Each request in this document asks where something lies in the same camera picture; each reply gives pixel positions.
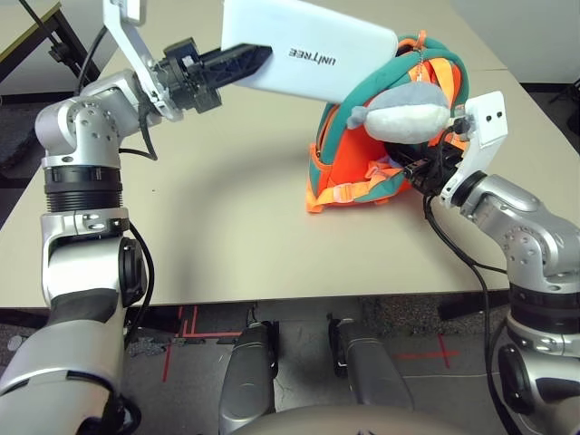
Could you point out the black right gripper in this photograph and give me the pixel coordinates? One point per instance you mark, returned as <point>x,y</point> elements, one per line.
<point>441,172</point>

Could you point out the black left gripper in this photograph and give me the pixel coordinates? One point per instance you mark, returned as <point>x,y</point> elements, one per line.
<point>190,86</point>

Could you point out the grey white plush toy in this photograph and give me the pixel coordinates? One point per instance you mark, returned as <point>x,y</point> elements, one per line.
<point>408,122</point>

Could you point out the orange and teal backpack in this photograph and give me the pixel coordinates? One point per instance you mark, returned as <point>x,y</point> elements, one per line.
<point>349,154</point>

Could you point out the white rectangular pencil case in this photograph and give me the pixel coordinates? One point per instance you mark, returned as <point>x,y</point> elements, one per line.
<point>317,27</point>

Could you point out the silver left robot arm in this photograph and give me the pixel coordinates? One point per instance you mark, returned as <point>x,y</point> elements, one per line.
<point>81,149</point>

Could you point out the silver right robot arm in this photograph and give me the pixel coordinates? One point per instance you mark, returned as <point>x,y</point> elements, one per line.
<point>534,235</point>

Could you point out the dark grey floor mat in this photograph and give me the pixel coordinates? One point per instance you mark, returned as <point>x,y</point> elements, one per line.
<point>403,315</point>

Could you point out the black tripod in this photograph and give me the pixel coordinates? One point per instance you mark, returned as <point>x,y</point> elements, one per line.
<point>572,90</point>

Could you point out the black stand with clamp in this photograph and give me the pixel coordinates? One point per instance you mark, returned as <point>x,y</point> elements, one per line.
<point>59,52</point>

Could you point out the grey right robot leg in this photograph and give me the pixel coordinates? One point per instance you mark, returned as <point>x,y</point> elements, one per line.
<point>371,367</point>

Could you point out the grey robot leg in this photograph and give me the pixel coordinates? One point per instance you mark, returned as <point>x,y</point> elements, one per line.
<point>249,376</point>
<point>371,367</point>

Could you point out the beige robot torso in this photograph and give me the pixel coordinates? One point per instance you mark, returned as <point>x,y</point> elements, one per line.
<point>362,423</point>

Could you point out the grey left robot leg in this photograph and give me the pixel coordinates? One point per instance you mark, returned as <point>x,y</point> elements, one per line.
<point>249,376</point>

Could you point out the grey crumpled cloth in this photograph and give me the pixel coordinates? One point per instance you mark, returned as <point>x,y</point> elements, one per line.
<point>151,346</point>

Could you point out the red floor tape lines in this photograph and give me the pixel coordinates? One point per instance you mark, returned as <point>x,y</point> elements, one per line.
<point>167,367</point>

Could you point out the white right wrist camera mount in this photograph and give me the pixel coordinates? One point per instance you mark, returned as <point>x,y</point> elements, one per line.
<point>485,136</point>

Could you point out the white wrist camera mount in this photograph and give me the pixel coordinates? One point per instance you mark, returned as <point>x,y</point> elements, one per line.
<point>131,41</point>
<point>485,136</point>

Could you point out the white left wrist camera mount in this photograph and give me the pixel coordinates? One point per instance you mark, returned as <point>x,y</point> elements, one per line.
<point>131,41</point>

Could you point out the side table with black frame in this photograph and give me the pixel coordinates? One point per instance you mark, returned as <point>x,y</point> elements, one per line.
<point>27,31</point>

